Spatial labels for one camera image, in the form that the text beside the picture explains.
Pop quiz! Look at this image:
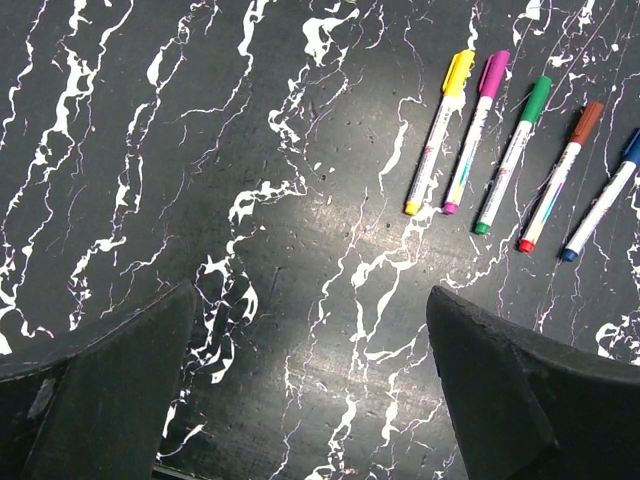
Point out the white pen red end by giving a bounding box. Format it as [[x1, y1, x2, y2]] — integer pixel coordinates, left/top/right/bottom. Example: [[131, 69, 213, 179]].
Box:
[[518, 141, 582, 253]]

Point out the green pen cap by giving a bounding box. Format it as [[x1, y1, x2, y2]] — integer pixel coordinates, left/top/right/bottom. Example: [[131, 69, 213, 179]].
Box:
[[520, 75, 552, 124]]

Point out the orange red pen cap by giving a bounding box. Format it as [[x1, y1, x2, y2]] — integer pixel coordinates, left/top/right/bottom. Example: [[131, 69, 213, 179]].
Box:
[[569, 101, 604, 146]]

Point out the blue pen cap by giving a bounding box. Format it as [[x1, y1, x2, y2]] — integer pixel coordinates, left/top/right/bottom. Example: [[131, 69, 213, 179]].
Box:
[[622, 128, 640, 166]]

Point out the yellow pen cap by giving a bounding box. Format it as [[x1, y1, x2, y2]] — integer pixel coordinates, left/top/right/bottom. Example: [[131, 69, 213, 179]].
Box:
[[442, 49, 475, 97]]

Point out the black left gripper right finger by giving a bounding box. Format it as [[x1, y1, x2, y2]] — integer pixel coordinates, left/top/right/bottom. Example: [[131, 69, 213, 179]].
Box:
[[426, 286, 639, 479]]

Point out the white pen yellow end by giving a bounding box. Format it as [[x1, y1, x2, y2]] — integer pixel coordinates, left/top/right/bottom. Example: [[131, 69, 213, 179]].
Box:
[[404, 95, 459, 216]]

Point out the white pen green end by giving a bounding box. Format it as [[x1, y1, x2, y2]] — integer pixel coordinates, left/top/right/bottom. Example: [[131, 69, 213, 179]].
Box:
[[474, 120, 533, 235]]

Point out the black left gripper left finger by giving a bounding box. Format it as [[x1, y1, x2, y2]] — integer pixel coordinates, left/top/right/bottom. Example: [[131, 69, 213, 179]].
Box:
[[1, 281, 197, 479]]

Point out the white pen blue end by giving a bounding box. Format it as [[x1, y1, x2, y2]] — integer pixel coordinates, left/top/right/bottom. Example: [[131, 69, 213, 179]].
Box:
[[560, 160, 639, 262]]

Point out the magenta pen cap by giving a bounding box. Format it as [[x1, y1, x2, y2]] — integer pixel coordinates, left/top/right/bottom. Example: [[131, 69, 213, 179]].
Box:
[[478, 50, 511, 99]]

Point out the white pen magenta end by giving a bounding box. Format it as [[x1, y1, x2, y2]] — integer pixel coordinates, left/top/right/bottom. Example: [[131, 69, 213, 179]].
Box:
[[442, 96, 494, 215]]

